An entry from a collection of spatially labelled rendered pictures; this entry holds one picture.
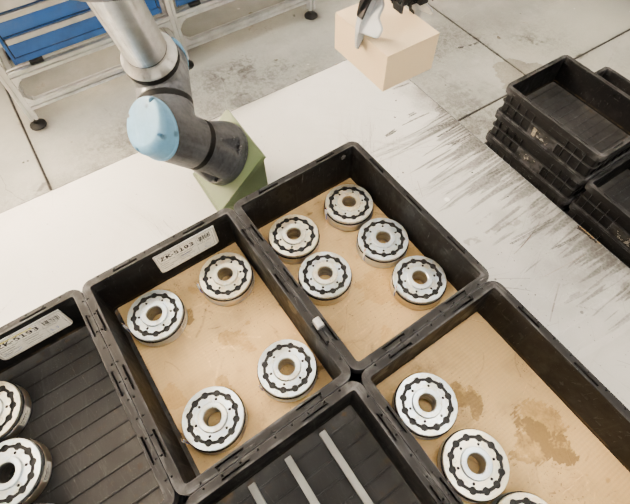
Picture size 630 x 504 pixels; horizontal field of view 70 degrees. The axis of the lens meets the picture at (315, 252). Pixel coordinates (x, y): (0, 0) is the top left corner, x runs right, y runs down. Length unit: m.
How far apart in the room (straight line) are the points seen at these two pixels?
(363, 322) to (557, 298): 0.48
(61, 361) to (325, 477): 0.51
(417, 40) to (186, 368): 0.72
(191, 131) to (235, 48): 1.91
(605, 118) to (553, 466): 1.35
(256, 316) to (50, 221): 0.65
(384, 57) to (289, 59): 1.91
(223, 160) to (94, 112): 1.71
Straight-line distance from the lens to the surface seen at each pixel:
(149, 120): 0.98
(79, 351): 0.95
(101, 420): 0.89
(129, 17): 0.90
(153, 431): 0.75
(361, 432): 0.81
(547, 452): 0.88
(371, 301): 0.87
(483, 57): 2.90
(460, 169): 1.27
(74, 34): 2.56
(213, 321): 0.88
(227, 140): 1.05
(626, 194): 1.89
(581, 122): 1.88
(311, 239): 0.90
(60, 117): 2.75
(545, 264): 1.18
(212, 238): 0.90
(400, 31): 0.93
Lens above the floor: 1.62
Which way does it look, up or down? 60 degrees down
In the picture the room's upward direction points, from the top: 2 degrees counter-clockwise
